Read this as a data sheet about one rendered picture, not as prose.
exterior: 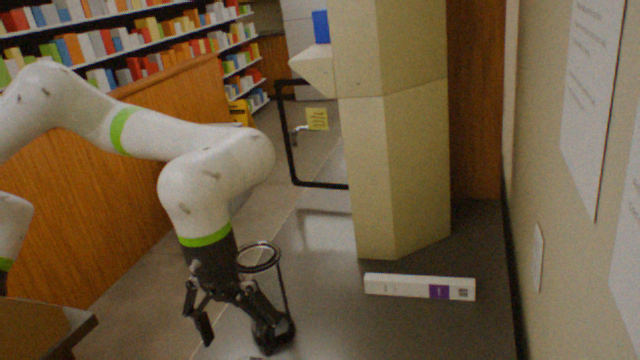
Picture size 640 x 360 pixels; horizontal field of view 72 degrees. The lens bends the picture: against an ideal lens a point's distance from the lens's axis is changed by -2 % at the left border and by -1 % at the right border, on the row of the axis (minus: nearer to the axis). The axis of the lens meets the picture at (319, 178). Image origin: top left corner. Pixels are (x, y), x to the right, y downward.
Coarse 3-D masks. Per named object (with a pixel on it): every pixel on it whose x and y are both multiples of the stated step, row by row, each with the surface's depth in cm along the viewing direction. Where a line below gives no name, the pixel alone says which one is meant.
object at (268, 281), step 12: (264, 240) 101; (240, 252) 98; (252, 252) 101; (264, 252) 101; (276, 252) 96; (240, 264) 94; (252, 264) 102; (264, 264) 92; (240, 276) 95; (252, 276) 93; (264, 276) 94; (276, 276) 96; (264, 288) 95; (276, 288) 97; (276, 300) 97; (252, 324) 101; (288, 324) 102
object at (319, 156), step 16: (288, 96) 149; (304, 96) 147; (320, 96) 144; (288, 112) 152; (304, 112) 150; (320, 112) 147; (336, 112) 145; (288, 128) 155; (304, 128) 152; (320, 128) 150; (336, 128) 147; (304, 144) 155; (320, 144) 153; (336, 144) 150; (304, 160) 158; (320, 160) 155; (336, 160) 153; (304, 176) 161; (320, 176) 158; (336, 176) 156
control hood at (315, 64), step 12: (312, 48) 120; (324, 48) 117; (300, 60) 107; (312, 60) 106; (324, 60) 105; (300, 72) 108; (312, 72) 107; (324, 72) 106; (312, 84) 109; (324, 84) 108; (336, 84) 107; (336, 96) 108
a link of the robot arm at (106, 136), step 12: (108, 96) 101; (108, 108) 98; (120, 108) 99; (132, 108) 98; (144, 108) 98; (108, 120) 97; (120, 120) 96; (96, 132) 98; (108, 132) 97; (120, 132) 95; (96, 144) 102; (108, 144) 99; (120, 144) 96; (132, 156) 99
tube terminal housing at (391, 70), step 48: (336, 0) 98; (384, 0) 97; (432, 0) 103; (336, 48) 103; (384, 48) 101; (432, 48) 107; (384, 96) 105; (432, 96) 112; (384, 144) 110; (432, 144) 117; (384, 192) 116; (432, 192) 123; (384, 240) 123; (432, 240) 129
